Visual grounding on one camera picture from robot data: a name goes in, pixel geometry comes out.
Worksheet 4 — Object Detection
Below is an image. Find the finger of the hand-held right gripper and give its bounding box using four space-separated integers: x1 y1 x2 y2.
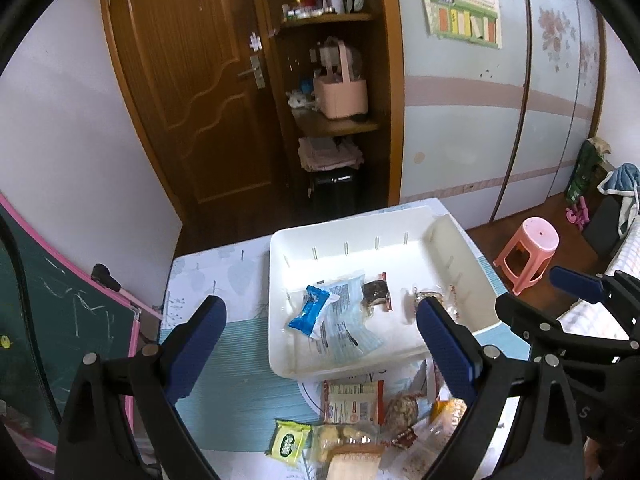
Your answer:
549 266 640 306
494 292 608 361

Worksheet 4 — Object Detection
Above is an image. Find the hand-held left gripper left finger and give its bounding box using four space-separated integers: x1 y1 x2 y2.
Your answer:
55 296 227 480

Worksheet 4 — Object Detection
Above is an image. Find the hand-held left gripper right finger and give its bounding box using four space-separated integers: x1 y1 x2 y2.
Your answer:
416 297 587 480

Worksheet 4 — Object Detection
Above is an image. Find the clear nut snack packet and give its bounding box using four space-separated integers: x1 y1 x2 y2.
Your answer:
384 392 422 442

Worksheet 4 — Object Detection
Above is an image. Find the white plastic tray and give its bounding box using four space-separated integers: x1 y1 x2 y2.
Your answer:
268 205 503 380

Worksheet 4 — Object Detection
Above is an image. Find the striped teal table mat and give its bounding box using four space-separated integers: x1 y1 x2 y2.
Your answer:
160 305 323 427

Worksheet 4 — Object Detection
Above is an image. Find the checked bed sheet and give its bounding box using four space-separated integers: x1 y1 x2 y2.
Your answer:
556 220 640 342

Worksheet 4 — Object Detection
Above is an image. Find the small clear wrapped snack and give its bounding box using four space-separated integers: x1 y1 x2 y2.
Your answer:
412 285 461 318

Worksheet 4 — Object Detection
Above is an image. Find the pink plastic stool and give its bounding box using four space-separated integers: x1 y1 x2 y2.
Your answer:
493 217 560 296

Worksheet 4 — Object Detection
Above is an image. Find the orange snack packet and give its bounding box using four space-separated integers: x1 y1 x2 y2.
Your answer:
430 397 468 436

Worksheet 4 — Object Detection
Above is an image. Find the pink toy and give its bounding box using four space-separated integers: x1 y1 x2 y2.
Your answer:
565 199 592 231

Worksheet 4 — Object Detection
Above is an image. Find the leaf print tablecloth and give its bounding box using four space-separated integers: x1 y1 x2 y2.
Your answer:
159 197 507 480

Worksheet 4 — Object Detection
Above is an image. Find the dark brown snack packet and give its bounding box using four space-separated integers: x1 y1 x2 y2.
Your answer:
361 272 395 318

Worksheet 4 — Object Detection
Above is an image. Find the red white snack packet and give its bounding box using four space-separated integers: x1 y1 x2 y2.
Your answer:
322 379 386 426

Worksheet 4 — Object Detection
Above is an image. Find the green bag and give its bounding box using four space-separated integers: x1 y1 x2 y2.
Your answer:
566 137 612 202

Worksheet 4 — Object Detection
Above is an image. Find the blue snack packet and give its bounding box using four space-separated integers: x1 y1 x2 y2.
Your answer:
287 285 341 341

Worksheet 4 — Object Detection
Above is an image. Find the blue towel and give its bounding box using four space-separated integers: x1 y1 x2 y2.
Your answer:
597 164 640 237

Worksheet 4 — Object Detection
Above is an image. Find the black board clamp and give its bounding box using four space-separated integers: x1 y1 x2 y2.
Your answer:
91 263 123 293

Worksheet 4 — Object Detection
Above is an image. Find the green snack packet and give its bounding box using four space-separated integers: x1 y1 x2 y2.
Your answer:
265 419 312 460

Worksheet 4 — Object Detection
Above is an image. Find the yellow biscuit packet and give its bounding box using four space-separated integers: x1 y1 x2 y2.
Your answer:
305 422 381 466

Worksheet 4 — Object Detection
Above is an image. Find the tan bread packet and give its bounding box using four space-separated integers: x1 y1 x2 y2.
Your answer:
326 452 385 480

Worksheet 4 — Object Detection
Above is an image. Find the black box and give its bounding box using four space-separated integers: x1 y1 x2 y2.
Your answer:
307 167 359 216

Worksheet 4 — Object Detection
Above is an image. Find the pale floral sliding wardrobe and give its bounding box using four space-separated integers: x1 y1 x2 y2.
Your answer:
394 0 607 222

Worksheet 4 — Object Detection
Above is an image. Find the folded pink cloth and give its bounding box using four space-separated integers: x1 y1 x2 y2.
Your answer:
298 136 365 171

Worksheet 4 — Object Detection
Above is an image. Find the brown wooden door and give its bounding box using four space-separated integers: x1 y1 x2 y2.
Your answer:
99 0 296 217

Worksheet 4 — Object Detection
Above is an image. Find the small white plush toy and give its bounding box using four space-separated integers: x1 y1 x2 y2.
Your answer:
286 89 316 110

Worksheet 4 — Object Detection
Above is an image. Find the wooden corner shelf cabinet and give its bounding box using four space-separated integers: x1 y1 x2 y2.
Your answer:
250 0 407 213

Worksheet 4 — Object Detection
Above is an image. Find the cluster of small bottles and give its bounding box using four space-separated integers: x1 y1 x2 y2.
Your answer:
281 0 331 22

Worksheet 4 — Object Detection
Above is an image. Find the green chalkboard pink frame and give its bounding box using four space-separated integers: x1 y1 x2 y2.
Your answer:
0 192 163 461

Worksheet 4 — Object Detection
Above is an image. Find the pink handled basket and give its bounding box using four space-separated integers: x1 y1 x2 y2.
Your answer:
312 40 369 121

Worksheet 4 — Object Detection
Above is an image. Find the silver door handle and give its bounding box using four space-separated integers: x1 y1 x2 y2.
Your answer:
237 56 266 90

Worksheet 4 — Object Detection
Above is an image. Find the wall poster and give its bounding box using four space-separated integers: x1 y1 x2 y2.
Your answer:
416 0 502 50

